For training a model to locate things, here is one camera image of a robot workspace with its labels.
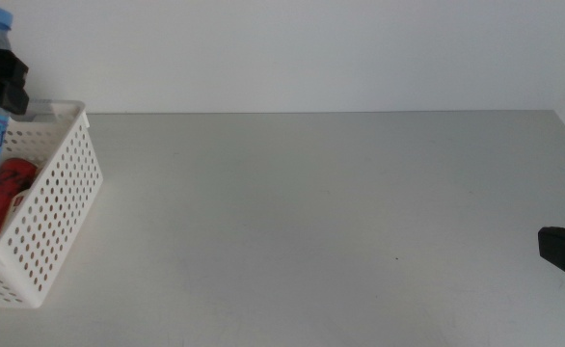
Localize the white perforated plastic basket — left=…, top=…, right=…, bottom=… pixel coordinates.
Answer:
left=0, top=99, right=104, bottom=309

